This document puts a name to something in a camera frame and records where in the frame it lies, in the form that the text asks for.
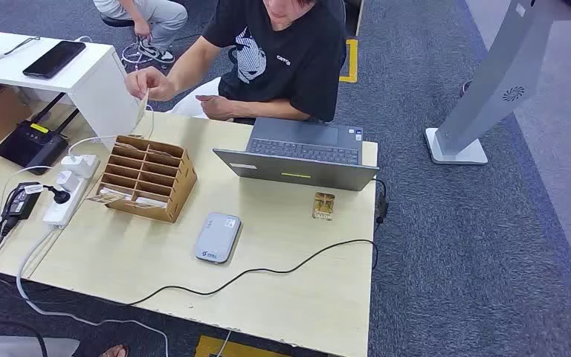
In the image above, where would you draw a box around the person's right hand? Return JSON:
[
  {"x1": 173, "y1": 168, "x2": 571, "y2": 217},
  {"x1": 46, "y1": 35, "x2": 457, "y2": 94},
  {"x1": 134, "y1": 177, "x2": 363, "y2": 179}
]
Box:
[{"x1": 124, "y1": 66, "x2": 178, "y2": 102}]

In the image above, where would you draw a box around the person's left hand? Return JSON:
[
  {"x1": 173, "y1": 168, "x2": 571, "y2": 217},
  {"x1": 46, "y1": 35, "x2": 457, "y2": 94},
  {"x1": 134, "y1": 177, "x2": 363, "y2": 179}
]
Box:
[{"x1": 196, "y1": 94, "x2": 237, "y2": 122}]

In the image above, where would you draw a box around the wooden card organizer box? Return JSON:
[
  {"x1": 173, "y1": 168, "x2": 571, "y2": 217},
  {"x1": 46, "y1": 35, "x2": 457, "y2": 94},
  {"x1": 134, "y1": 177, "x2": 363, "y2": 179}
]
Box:
[{"x1": 86, "y1": 135, "x2": 199, "y2": 224}]

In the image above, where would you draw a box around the person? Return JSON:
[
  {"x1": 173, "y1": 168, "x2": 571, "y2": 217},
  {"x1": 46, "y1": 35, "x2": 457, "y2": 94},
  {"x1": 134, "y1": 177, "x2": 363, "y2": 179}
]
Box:
[
  {"x1": 124, "y1": 0, "x2": 348, "y2": 124},
  {"x1": 92, "y1": 0, "x2": 189, "y2": 64}
]

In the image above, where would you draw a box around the white card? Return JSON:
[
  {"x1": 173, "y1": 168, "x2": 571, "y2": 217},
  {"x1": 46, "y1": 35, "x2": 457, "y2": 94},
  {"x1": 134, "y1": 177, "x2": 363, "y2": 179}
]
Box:
[
  {"x1": 99, "y1": 187, "x2": 133, "y2": 201},
  {"x1": 135, "y1": 196, "x2": 168, "y2": 209}
]

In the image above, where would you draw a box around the grey card reader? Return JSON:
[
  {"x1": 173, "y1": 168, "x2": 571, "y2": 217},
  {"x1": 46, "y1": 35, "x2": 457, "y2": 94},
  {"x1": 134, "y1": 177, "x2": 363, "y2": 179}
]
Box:
[{"x1": 194, "y1": 211, "x2": 242, "y2": 265}]

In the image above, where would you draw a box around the chrome stool base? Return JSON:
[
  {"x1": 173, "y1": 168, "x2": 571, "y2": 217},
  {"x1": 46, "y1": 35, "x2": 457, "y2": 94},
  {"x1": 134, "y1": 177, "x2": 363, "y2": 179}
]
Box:
[{"x1": 120, "y1": 36, "x2": 171, "y2": 70}]

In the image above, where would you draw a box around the white desk shelf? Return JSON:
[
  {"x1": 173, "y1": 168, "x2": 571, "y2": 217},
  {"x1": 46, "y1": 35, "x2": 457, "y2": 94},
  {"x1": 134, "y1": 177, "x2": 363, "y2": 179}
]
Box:
[{"x1": 0, "y1": 28, "x2": 141, "y2": 149}]

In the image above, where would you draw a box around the black stool seat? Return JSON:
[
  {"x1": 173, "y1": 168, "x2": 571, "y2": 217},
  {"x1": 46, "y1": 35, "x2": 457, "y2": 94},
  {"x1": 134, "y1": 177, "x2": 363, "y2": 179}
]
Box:
[{"x1": 100, "y1": 13, "x2": 136, "y2": 28}]

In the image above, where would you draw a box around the black smartphone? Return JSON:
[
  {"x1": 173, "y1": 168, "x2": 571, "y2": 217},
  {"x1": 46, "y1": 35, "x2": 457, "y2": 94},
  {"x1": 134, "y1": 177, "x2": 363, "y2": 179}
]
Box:
[{"x1": 22, "y1": 40, "x2": 87, "y2": 80}]

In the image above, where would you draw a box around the large white USB charger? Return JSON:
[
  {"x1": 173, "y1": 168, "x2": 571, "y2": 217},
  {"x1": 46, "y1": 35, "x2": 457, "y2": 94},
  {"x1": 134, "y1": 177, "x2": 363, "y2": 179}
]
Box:
[{"x1": 60, "y1": 154, "x2": 100, "y2": 179}]

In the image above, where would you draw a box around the grey laptop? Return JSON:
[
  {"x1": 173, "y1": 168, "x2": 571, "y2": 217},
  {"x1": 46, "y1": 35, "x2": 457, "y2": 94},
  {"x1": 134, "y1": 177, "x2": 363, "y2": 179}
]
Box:
[{"x1": 212, "y1": 117, "x2": 380, "y2": 192}]

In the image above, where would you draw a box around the small white USB charger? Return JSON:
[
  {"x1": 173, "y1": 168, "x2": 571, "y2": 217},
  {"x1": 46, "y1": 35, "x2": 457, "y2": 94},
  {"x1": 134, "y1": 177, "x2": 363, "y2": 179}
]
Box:
[{"x1": 56, "y1": 170, "x2": 82, "y2": 193}]

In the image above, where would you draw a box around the black router with antennas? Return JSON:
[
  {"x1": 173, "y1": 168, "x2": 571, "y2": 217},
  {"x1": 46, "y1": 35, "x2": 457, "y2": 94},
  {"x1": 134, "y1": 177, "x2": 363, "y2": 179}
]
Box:
[{"x1": 0, "y1": 92, "x2": 80, "y2": 176}]

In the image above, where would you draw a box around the yellow floor tape marking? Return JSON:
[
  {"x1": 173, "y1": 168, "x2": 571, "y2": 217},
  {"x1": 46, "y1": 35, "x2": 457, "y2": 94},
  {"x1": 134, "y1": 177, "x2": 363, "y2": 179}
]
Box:
[
  {"x1": 339, "y1": 39, "x2": 359, "y2": 84},
  {"x1": 194, "y1": 335, "x2": 291, "y2": 357}
]

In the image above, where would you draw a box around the white power strip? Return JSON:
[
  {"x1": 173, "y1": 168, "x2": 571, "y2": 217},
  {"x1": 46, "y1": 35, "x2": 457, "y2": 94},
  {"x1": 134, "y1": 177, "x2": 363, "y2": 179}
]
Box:
[{"x1": 42, "y1": 156, "x2": 100, "y2": 230}]

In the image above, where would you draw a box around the black power adapter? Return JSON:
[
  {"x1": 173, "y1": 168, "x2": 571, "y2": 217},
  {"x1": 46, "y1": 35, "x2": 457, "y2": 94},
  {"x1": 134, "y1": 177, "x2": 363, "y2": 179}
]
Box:
[{"x1": 0, "y1": 182, "x2": 42, "y2": 222}]

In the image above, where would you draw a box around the grey kiosk stand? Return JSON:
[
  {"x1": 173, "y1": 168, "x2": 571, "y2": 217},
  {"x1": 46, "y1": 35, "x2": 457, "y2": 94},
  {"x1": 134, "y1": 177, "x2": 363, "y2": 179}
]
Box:
[{"x1": 424, "y1": 0, "x2": 571, "y2": 166}]

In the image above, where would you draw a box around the pale grey robot body shell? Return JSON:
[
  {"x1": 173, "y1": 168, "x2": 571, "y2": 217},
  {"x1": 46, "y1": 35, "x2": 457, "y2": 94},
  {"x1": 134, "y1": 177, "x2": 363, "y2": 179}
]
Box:
[{"x1": 0, "y1": 336, "x2": 80, "y2": 357}]

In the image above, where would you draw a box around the white charger cable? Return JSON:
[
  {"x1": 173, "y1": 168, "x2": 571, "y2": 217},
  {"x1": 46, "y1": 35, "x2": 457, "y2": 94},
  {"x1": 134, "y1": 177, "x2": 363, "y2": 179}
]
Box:
[
  {"x1": 0, "y1": 164, "x2": 60, "y2": 218},
  {"x1": 67, "y1": 104, "x2": 156, "y2": 158}
]

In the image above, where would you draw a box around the black power plug with cord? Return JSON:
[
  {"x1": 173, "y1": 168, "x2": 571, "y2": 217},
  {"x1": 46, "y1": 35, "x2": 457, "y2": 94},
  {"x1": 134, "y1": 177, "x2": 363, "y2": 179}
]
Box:
[{"x1": 23, "y1": 183, "x2": 71, "y2": 205}]

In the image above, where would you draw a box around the black laptop power cable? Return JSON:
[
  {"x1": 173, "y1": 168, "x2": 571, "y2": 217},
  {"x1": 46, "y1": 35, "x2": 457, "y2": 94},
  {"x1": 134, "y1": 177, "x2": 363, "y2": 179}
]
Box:
[{"x1": 125, "y1": 178, "x2": 390, "y2": 307}]

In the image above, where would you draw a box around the white power strip cord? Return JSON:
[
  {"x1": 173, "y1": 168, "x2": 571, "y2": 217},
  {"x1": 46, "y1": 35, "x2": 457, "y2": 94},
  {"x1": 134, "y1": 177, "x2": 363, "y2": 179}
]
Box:
[{"x1": 16, "y1": 227, "x2": 171, "y2": 357}]

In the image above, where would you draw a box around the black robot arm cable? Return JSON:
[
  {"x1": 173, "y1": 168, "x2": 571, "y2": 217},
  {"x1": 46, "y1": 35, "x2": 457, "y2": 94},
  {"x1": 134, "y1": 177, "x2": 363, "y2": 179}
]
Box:
[{"x1": 0, "y1": 320, "x2": 50, "y2": 357}]

